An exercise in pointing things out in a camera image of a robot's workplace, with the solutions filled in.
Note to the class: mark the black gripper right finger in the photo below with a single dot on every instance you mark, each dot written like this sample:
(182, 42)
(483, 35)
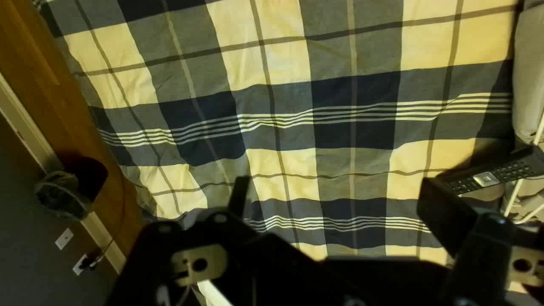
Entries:
(488, 249)

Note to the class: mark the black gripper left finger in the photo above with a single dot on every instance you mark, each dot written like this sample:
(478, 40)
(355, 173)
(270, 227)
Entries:
(248, 268)

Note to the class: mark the black remote control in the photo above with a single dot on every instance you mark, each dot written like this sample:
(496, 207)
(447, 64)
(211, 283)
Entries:
(522, 163)

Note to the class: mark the black round object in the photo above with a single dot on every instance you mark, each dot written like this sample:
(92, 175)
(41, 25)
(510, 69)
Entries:
(71, 190)

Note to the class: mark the plaid yellow grey bedspread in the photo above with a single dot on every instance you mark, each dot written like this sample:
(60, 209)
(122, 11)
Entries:
(333, 108)

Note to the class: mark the white wall socket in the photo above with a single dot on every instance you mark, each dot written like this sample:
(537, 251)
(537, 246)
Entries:
(63, 238)

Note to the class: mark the wooden bed frame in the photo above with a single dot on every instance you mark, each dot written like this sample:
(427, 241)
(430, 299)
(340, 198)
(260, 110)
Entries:
(36, 71)

